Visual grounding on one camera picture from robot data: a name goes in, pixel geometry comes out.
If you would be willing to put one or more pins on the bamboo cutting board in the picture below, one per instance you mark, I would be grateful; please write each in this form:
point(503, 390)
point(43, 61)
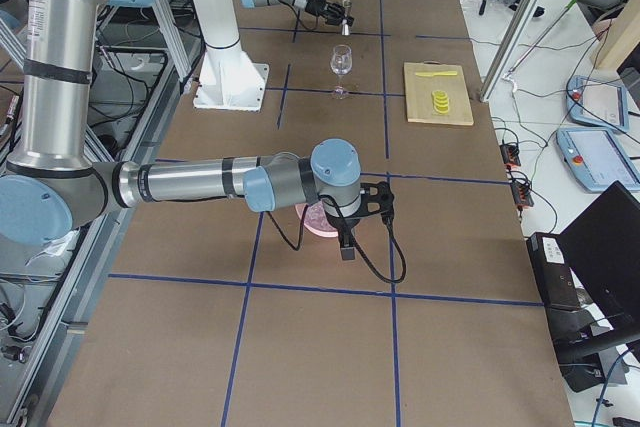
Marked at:
point(419, 97)

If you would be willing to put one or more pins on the metal grabber stick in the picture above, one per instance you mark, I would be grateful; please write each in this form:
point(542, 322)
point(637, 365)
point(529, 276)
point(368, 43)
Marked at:
point(508, 75)

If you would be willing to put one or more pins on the wooden block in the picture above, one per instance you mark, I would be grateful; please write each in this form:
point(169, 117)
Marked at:
point(621, 38)

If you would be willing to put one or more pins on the steel double jigger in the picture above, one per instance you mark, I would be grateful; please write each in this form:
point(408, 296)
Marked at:
point(346, 21)

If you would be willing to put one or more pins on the clear wine glass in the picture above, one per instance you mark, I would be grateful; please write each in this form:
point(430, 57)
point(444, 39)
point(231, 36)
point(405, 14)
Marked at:
point(341, 65)

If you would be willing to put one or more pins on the black box with label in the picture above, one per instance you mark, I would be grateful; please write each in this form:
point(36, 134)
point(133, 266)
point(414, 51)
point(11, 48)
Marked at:
point(553, 275)

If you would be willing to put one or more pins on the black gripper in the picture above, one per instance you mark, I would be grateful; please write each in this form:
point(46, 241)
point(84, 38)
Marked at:
point(315, 2)
point(343, 225)

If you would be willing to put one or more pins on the orange black connector far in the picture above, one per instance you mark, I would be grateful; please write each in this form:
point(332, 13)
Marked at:
point(510, 155)

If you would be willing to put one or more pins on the yellow plastic knife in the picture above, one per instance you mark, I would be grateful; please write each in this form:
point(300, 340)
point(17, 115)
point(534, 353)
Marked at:
point(432, 74)

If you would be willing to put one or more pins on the black monitor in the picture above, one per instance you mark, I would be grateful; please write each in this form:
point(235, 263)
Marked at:
point(601, 246)

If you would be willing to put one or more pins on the orange black connector near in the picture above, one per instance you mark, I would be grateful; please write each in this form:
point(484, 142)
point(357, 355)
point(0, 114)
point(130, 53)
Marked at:
point(521, 189)

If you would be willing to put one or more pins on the aluminium frame post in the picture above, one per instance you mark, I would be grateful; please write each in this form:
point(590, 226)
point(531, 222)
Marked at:
point(515, 30)

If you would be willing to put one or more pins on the blue teach pendant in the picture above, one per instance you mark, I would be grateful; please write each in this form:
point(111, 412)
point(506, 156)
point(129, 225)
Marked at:
point(596, 158)
point(598, 103)

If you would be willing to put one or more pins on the pink bowl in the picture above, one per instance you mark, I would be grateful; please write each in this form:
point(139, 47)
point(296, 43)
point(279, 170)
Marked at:
point(332, 233)

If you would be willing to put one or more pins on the near blue teach pendant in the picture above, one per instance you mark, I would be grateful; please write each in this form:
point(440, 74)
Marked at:
point(596, 158)

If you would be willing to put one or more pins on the ice cubes pile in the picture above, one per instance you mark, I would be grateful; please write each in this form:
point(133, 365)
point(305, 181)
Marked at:
point(316, 218)

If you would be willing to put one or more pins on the lemon slice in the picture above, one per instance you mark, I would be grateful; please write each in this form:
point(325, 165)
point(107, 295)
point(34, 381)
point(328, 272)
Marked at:
point(441, 98)
point(442, 111)
point(440, 94)
point(441, 103)

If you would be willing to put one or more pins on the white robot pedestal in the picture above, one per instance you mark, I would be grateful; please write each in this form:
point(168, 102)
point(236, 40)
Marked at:
point(228, 79)

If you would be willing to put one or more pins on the orange black connector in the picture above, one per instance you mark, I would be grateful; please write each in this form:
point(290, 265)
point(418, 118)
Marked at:
point(510, 155)
point(521, 189)

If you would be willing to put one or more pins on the far blue teach pendant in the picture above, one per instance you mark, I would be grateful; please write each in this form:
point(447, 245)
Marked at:
point(598, 103)

